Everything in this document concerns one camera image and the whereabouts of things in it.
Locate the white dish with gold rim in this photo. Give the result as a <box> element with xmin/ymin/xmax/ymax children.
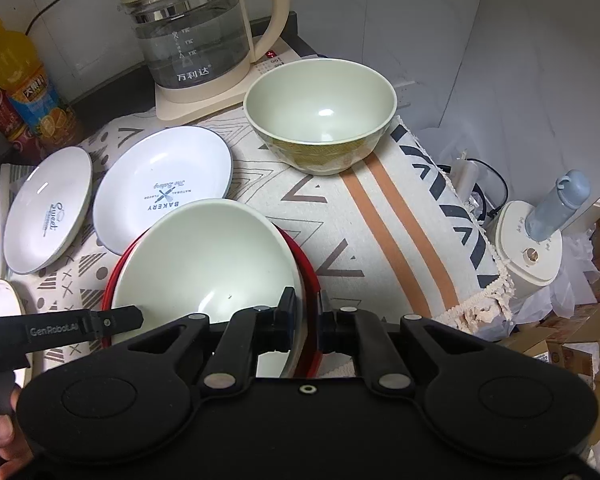
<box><xmin>0</xmin><ymin>279</ymin><xmax>27</xmax><ymax>318</ymax></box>

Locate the white charger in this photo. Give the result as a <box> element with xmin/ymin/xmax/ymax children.
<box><xmin>454</xmin><ymin>152</ymin><xmax>482</xmax><ymax>197</ymax></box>

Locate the grey-blue bottle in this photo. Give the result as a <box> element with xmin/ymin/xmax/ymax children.
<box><xmin>524</xmin><ymin>169</ymin><xmax>592</xmax><ymax>242</ymax></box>

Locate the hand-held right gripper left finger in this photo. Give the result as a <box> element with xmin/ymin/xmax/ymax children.
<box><xmin>111</xmin><ymin>286</ymin><xmax>301</xmax><ymax>392</ymax></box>

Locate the white plate with small print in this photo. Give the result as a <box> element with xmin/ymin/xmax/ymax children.
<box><xmin>2</xmin><ymin>146</ymin><xmax>94</xmax><ymax>276</ymax></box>

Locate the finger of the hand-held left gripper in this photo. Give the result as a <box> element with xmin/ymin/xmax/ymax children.
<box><xmin>94</xmin><ymin>305</ymin><xmax>146</xmax><ymax>348</ymax></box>

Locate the orange juice bottle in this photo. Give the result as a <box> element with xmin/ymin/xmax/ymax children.
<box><xmin>0</xmin><ymin>19</ymin><xmax>83</xmax><ymax>148</ymax></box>

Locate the person's left hand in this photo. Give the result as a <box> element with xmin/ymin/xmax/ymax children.
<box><xmin>0</xmin><ymin>384</ymin><xmax>35</xmax><ymax>479</ymax></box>

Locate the white plastic bag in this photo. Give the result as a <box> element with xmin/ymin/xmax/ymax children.
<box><xmin>555</xmin><ymin>230</ymin><xmax>600</xmax><ymax>321</ymax></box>

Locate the glass kettle with cream handle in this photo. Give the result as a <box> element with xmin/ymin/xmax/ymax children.
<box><xmin>119</xmin><ymin>0</ymin><xmax>292</xmax><ymax>92</ymax></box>

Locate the green bowl with yellow pattern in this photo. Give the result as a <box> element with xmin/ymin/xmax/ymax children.
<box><xmin>243</xmin><ymin>58</ymin><xmax>398</xmax><ymax>176</ymax></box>

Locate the patterned beige tablecloth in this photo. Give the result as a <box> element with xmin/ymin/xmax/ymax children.
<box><xmin>0</xmin><ymin>105</ymin><xmax>515</xmax><ymax>379</ymax></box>

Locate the cream countertop appliance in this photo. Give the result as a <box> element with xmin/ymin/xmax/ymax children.
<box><xmin>495</xmin><ymin>200</ymin><xmax>567</xmax><ymax>287</ymax></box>

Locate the white plate with crossed-utensils print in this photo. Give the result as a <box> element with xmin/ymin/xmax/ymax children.
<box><xmin>92</xmin><ymin>126</ymin><xmax>233</xmax><ymax>256</ymax></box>

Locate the red bowl with cream inside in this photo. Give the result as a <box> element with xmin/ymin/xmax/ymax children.
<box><xmin>101</xmin><ymin>198</ymin><xmax>326</xmax><ymax>379</ymax></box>

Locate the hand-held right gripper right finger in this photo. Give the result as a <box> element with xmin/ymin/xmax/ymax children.
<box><xmin>316</xmin><ymin>290</ymin><xmax>486</xmax><ymax>392</ymax></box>

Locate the brown cardboard box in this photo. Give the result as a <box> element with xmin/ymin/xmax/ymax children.
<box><xmin>500</xmin><ymin>300</ymin><xmax>600</xmax><ymax>391</ymax></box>

